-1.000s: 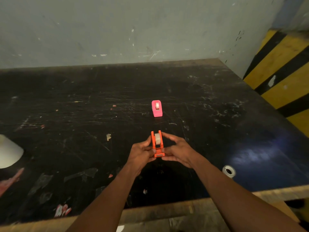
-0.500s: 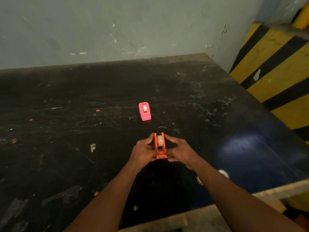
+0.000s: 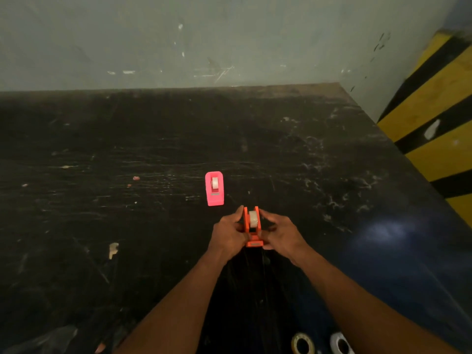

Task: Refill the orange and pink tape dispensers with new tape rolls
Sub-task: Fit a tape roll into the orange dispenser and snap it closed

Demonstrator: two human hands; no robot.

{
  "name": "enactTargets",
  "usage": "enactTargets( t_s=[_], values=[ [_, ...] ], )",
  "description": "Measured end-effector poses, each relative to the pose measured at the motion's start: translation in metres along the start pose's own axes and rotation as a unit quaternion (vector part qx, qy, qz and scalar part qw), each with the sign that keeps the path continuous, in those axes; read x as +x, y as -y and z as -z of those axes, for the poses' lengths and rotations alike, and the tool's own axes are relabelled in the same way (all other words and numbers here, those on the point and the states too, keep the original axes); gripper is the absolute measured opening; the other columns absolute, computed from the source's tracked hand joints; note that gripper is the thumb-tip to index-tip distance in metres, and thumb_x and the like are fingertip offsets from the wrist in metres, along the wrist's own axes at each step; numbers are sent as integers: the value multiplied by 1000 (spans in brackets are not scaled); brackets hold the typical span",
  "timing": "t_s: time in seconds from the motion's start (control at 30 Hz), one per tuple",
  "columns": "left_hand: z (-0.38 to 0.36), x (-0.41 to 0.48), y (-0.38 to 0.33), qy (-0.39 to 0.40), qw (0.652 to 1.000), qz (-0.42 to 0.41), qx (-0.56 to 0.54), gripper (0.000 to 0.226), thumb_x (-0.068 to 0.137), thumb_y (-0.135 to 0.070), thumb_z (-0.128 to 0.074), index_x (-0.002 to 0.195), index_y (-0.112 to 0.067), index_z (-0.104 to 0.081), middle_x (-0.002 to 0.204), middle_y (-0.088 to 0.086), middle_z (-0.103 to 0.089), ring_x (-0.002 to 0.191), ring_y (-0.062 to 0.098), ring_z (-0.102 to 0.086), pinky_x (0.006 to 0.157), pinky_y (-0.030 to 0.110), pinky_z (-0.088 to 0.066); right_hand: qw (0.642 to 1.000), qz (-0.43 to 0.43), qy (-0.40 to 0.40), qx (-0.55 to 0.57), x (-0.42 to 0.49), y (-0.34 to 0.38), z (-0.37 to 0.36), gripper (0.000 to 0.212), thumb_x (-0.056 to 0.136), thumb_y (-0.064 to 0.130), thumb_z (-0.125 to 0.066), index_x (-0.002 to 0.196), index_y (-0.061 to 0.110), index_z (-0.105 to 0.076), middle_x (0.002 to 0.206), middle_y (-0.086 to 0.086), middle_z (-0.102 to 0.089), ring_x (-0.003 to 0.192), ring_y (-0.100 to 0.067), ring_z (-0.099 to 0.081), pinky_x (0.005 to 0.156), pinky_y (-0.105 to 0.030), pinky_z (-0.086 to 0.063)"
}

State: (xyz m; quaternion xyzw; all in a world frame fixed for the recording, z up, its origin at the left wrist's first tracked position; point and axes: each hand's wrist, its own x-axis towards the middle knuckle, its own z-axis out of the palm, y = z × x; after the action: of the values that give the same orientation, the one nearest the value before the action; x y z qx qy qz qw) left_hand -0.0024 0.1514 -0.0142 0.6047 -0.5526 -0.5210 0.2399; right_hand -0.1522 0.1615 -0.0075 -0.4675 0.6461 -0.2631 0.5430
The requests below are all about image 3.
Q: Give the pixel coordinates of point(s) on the person's right hand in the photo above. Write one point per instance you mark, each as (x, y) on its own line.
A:
(284, 237)

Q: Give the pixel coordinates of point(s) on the person's left hand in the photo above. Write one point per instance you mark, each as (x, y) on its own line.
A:
(225, 235)

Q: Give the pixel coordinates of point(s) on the person's right thumb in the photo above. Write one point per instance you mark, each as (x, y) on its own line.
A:
(267, 214)

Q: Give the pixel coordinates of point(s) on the person's left thumb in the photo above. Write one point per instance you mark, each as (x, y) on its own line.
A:
(238, 213)

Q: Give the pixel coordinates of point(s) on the orange tape dispenser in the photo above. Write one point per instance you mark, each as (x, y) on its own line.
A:
(254, 237)

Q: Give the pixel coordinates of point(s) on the person's right forearm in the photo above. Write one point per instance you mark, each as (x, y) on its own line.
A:
(365, 309)

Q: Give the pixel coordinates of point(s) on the person's left forearm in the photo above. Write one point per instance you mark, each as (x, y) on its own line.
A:
(173, 309)

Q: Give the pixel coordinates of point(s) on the pink tape dispenser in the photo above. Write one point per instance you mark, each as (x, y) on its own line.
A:
(214, 195)

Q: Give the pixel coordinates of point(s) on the small white tape roll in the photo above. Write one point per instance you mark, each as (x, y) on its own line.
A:
(214, 183)

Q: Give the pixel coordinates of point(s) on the yellow tape roll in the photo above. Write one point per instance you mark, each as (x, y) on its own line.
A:
(302, 344)

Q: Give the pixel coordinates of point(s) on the white and black tape roll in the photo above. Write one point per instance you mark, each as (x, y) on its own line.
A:
(341, 344)

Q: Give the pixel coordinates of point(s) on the yellow black striped barrier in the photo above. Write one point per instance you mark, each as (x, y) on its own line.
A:
(438, 117)

